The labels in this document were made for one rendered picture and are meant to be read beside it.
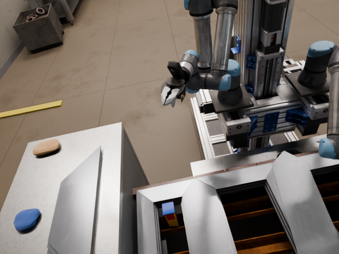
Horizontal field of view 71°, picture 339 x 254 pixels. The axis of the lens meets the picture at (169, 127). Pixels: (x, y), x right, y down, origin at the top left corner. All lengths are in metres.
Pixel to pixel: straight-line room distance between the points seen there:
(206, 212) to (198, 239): 0.13
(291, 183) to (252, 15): 0.90
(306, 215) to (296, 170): 0.24
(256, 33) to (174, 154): 1.53
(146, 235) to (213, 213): 0.34
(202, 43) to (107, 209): 0.94
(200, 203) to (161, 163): 1.32
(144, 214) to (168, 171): 1.21
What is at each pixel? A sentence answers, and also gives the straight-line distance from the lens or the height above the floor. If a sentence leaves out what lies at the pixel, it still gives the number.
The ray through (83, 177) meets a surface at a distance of 1.29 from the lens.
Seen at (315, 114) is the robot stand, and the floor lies 0.95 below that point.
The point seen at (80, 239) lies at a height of 1.07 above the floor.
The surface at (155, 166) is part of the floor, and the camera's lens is 2.54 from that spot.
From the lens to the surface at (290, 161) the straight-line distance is 1.45.
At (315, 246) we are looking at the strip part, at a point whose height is 0.87.
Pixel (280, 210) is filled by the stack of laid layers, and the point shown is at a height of 0.85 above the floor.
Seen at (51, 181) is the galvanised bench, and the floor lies 1.05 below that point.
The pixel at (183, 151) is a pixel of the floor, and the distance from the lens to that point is 2.59.
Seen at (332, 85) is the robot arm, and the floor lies 1.36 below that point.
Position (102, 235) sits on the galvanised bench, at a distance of 1.13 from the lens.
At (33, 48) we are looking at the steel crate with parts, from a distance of 6.01.
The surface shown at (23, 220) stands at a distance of 1.33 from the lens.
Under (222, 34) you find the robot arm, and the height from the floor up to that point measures 1.51.
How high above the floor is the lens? 2.01
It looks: 45 degrees down
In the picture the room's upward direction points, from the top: 14 degrees counter-clockwise
